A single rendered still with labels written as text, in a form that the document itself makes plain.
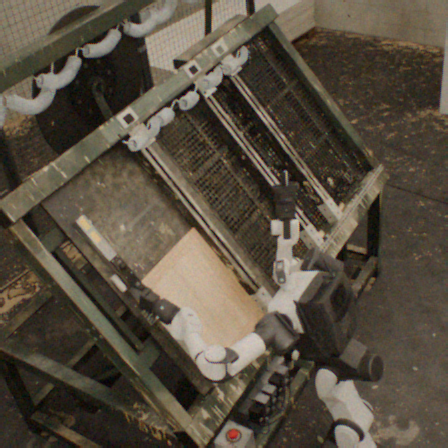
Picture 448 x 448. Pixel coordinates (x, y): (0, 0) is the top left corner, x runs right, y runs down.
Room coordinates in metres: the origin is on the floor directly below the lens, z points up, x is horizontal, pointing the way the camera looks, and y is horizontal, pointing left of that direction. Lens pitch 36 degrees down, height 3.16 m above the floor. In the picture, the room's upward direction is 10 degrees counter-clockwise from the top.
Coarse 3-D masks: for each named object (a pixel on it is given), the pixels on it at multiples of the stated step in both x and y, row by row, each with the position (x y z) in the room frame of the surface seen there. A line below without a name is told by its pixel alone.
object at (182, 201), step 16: (128, 112) 2.66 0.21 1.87; (144, 128) 2.64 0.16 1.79; (144, 160) 2.57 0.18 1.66; (160, 160) 2.58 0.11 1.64; (160, 176) 2.52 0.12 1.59; (176, 192) 2.48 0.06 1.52; (176, 208) 2.48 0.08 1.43; (192, 208) 2.47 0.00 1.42; (192, 224) 2.43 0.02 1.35; (208, 224) 2.42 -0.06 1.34; (208, 240) 2.38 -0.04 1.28; (224, 240) 2.39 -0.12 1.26; (224, 256) 2.33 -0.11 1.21; (240, 272) 2.29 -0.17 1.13; (256, 288) 2.27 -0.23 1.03; (256, 304) 2.24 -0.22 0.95
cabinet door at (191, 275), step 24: (192, 240) 2.37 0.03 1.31; (168, 264) 2.22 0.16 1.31; (192, 264) 2.28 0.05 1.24; (216, 264) 2.32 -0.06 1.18; (168, 288) 2.13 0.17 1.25; (192, 288) 2.18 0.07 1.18; (216, 288) 2.23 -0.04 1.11; (240, 288) 2.27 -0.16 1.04; (216, 312) 2.13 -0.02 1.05; (240, 312) 2.18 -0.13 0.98; (216, 336) 2.03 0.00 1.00; (240, 336) 2.08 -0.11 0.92
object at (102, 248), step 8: (80, 224) 2.19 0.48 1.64; (80, 232) 2.19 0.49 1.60; (88, 232) 2.18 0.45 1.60; (96, 232) 2.19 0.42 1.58; (88, 240) 2.17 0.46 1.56; (104, 240) 2.18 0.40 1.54; (96, 248) 2.15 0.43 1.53; (104, 248) 2.15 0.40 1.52; (112, 248) 2.16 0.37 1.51; (104, 256) 2.12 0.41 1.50; (112, 256) 2.13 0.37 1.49; (112, 264) 2.10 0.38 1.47; (120, 280) 2.08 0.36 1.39; (128, 288) 2.06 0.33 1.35; (160, 328) 1.98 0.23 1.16; (168, 328) 1.96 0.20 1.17; (168, 336) 1.96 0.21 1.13; (176, 344) 1.94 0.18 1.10; (184, 344) 1.93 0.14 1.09; (184, 352) 1.91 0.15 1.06; (192, 360) 1.89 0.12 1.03; (208, 384) 1.85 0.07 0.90; (216, 384) 1.83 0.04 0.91
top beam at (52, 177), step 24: (240, 24) 3.49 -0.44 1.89; (264, 24) 3.60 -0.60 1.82; (216, 48) 3.26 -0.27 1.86; (144, 96) 2.79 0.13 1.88; (144, 120) 2.68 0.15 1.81; (96, 144) 2.46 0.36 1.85; (48, 168) 2.28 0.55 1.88; (72, 168) 2.32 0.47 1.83; (24, 192) 2.15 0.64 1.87; (48, 192) 2.19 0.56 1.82; (0, 216) 2.07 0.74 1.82
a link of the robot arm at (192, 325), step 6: (180, 312) 1.82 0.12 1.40; (186, 312) 1.81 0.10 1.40; (192, 312) 1.82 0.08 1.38; (186, 318) 1.77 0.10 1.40; (192, 318) 1.78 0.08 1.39; (186, 324) 1.75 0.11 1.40; (192, 324) 1.74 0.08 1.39; (198, 324) 1.75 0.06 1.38; (186, 330) 1.73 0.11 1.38; (192, 330) 1.73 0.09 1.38; (198, 330) 1.73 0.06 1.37; (186, 336) 1.71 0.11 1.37
